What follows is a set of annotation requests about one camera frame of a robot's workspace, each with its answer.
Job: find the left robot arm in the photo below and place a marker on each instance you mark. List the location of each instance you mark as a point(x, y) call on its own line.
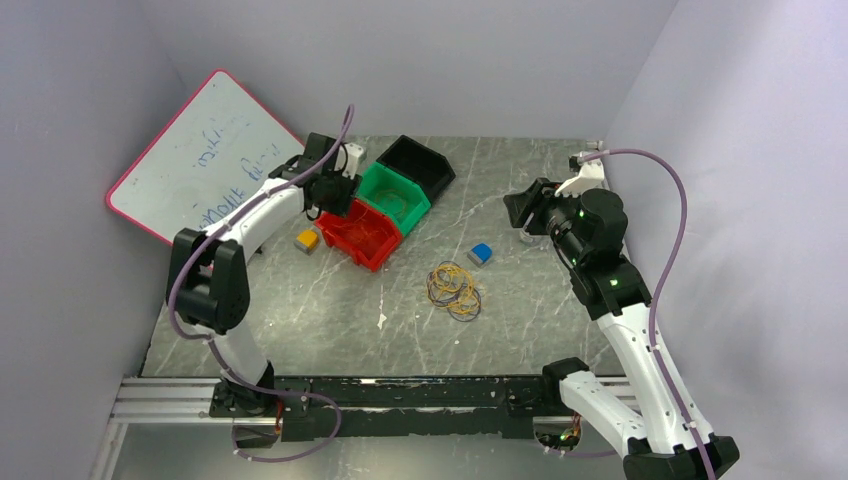
point(207, 292)

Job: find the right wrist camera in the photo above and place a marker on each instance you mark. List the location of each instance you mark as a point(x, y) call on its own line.
point(589, 174)

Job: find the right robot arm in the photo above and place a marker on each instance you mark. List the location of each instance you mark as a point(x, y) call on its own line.
point(665, 436)

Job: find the black plastic bin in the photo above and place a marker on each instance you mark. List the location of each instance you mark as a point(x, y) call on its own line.
point(430, 170)

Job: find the yellow eraser block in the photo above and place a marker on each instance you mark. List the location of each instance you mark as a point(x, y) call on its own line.
point(307, 241)

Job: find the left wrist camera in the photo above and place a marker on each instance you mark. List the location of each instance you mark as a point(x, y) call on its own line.
point(349, 157)

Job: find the red plastic bin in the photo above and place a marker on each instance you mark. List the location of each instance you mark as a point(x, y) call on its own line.
point(367, 236)

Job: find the pink framed whiteboard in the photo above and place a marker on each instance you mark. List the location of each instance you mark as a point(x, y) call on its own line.
point(209, 159)

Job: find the green plastic bin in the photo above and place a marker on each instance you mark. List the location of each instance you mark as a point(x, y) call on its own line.
point(395, 196)

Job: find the blue eraser block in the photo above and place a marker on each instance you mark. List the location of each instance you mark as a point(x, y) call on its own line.
point(480, 254)

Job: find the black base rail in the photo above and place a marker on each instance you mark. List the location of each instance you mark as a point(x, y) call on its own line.
point(315, 407)

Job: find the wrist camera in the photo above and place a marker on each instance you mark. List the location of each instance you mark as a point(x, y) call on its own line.
point(349, 157)
point(589, 174)

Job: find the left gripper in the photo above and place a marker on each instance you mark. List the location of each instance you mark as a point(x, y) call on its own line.
point(343, 206)

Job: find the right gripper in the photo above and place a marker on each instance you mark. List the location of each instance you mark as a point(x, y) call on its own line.
point(520, 206)

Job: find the clear plastic cup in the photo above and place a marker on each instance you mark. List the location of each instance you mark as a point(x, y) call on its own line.
point(526, 237)

